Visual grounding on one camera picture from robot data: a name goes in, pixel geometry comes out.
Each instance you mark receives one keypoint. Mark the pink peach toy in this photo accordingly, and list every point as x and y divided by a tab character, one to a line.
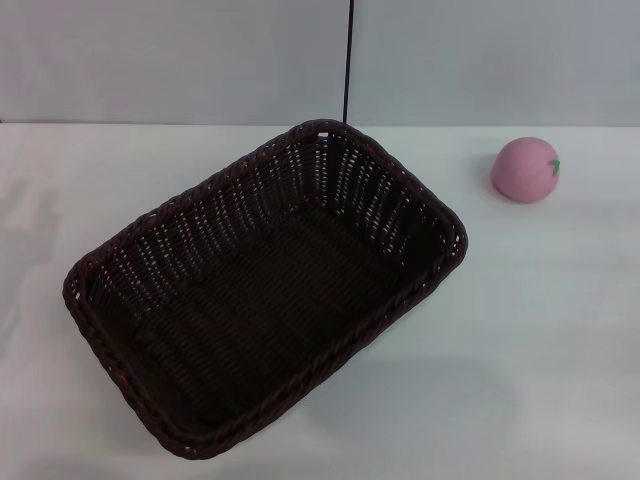
522	172

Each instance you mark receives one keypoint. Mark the dark brown woven basket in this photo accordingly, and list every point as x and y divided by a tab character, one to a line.
260	300

